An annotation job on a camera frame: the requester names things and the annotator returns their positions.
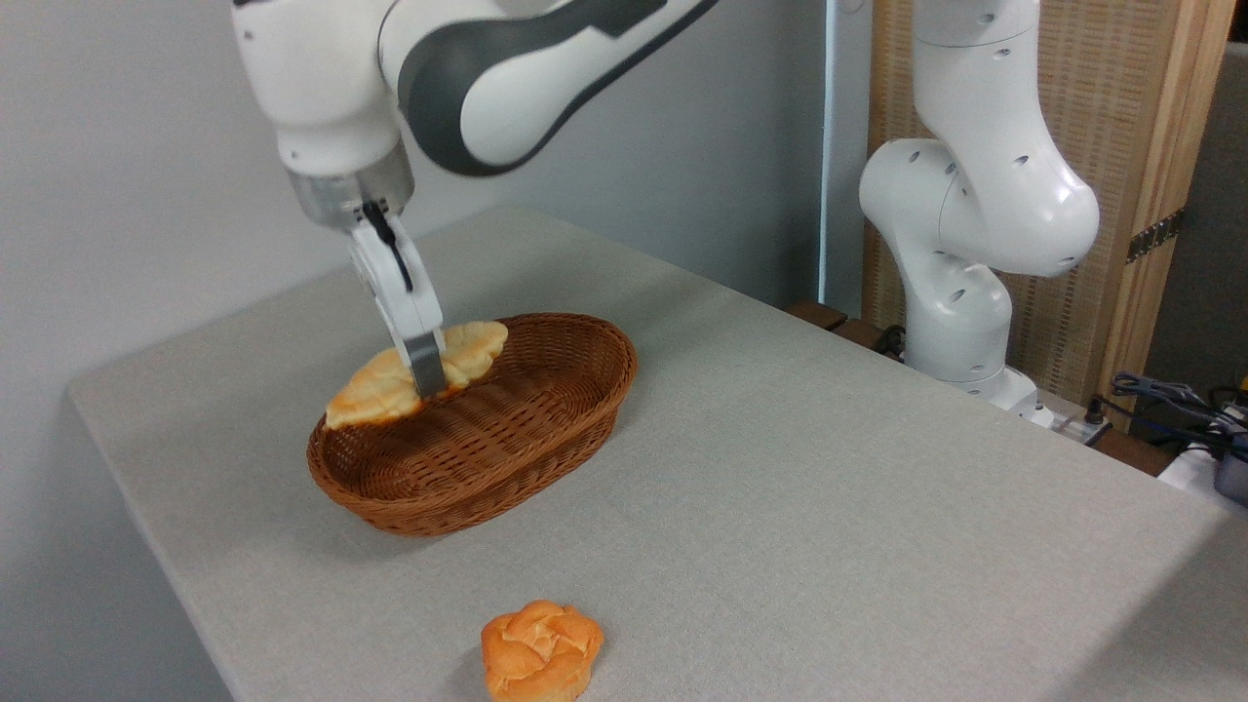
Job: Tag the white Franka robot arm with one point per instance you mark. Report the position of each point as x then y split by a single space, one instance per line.
322 78

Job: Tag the wooden woven folding screen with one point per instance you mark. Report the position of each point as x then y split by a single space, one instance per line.
1102 97

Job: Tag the white power strip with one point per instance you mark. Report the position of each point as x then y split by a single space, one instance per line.
1072 419

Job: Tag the round orange knotted bread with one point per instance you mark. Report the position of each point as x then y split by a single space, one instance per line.
541 648

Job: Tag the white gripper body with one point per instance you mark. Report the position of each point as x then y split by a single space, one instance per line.
395 288

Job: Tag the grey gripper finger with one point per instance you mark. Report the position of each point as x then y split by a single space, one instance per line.
426 366

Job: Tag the long leaf-shaped bread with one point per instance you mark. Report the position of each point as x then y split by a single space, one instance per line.
375 390

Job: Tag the dark metal screen hinge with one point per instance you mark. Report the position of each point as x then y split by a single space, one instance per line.
1155 236

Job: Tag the brown oval wicker basket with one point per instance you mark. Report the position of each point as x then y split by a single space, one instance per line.
507 439

